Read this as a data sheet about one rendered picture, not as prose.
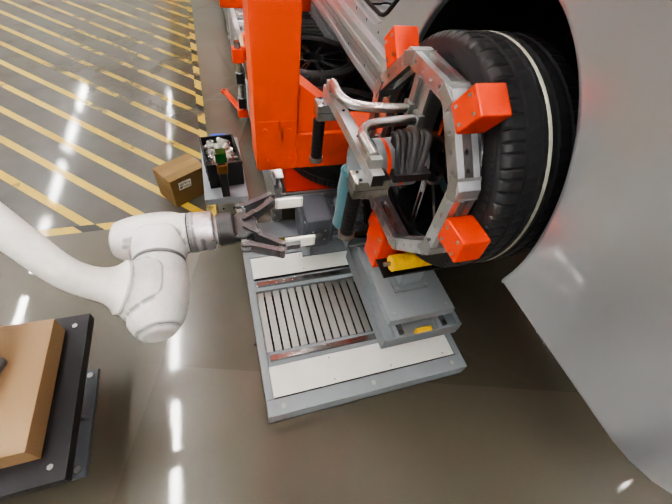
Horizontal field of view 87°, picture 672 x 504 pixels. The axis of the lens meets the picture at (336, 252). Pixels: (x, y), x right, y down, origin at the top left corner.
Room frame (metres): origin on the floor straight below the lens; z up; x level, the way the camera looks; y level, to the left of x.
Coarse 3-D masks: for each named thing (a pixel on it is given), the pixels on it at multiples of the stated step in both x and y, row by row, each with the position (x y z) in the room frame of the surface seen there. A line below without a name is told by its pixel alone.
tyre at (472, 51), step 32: (448, 32) 1.03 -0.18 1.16; (480, 32) 1.00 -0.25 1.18; (512, 32) 1.06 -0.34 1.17; (480, 64) 0.87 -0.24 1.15; (512, 64) 0.87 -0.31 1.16; (544, 64) 0.90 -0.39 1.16; (512, 96) 0.79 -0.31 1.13; (576, 96) 0.85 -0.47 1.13; (512, 128) 0.74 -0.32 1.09; (544, 128) 0.76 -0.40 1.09; (512, 160) 0.69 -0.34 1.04; (544, 160) 0.73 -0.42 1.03; (480, 192) 0.70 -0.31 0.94; (512, 192) 0.67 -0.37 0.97; (544, 192) 0.70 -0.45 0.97; (480, 224) 0.66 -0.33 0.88; (512, 224) 0.66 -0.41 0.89; (544, 224) 0.70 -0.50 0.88; (448, 256) 0.69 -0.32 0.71; (480, 256) 0.66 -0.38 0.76
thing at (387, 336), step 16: (352, 256) 1.10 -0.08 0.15; (352, 272) 1.04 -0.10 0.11; (368, 288) 0.93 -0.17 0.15; (368, 304) 0.85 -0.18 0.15; (384, 320) 0.78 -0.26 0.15; (432, 320) 0.83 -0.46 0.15; (448, 320) 0.84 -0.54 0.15; (384, 336) 0.71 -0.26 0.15; (400, 336) 0.71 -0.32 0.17; (416, 336) 0.74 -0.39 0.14; (432, 336) 0.78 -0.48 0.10
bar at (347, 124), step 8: (328, 96) 0.96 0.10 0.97; (328, 104) 0.95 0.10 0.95; (336, 104) 0.91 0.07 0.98; (336, 112) 0.89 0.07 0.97; (344, 112) 0.87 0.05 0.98; (344, 120) 0.83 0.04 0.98; (352, 120) 0.84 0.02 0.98; (344, 128) 0.82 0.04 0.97; (352, 128) 0.80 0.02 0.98; (352, 136) 0.77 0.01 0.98; (352, 144) 0.76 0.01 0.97; (360, 144) 0.74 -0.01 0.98; (360, 152) 0.71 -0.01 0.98; (360, 160) 0.70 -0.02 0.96; (368, 168) 0.65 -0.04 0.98; (368, 176) 0.65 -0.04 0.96; (376, 176) 0.63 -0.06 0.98; (384, 176) 0.64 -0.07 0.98; (376, 184) 0.63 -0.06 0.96
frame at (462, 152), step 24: (408, 48) 1.01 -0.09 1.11; (432, 48) 1.01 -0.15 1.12; (384, 72) 1.10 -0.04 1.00; (408, 72) 1.06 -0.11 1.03; (432, 72) 0.88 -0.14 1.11; (456, 72) 0.89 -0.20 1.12; (384, 96) 1.13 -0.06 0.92; (456, 96) 0.79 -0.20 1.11; (456, 144) 0.72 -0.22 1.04; (456, 168) 0.69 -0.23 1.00; (456, 192) 0.66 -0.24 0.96; (384, 216) 0.90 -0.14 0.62; (456, 216) 0.68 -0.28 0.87; (408, 240) 0.74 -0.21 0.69; (432, 240) 0.66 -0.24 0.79
